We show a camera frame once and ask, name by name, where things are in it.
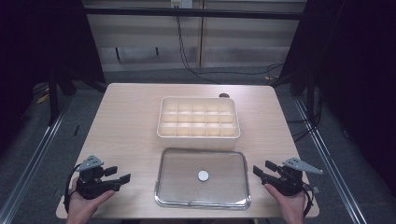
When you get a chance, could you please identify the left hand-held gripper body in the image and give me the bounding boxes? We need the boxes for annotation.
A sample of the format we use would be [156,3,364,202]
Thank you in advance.
[75,155,121,201]

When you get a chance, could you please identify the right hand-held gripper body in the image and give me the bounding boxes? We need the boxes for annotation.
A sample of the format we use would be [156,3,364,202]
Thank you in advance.
[262,157,324,197]

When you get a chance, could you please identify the clear lid with white knob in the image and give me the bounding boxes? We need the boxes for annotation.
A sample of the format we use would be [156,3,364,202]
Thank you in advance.
[154,147,252,210]

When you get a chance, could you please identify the white divided storage box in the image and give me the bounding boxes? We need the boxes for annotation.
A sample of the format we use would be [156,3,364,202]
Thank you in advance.
[156,96,241,151]

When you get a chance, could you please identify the person's left hand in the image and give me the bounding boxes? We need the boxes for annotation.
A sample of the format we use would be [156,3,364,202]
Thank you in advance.
[65,176,116,224]

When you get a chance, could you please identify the person's right hand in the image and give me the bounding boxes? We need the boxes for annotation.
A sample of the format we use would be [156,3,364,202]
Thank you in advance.
[263,183,307,224]

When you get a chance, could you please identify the black metal stand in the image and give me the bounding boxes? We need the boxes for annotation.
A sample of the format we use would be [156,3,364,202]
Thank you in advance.
[46,66,108,126]
[269,66,323,125]

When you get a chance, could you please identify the black metal crossbar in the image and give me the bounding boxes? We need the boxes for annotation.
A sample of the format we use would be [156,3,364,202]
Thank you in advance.
[81,7,307,21]

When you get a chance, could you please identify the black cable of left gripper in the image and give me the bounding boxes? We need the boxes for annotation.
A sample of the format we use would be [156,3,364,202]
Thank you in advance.
[63,163,82,214]

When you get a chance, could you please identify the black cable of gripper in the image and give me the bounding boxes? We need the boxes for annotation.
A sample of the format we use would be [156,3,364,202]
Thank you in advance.
[302,182,315,218]
[63,163,82,214]

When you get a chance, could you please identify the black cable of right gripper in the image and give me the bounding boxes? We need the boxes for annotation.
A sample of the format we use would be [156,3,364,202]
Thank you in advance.
[302,182,315,218]

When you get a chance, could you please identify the silver floor rail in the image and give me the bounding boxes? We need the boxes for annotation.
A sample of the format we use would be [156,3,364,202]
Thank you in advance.
[293,96,372,224]
[0,99,71,224]

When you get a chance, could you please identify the black cable on floor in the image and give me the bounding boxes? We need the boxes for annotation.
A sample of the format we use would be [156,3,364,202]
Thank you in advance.
[176,16,285,85]

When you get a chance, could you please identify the white wall socket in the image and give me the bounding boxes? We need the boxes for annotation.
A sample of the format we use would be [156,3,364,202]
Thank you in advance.
[170,0,194,9]

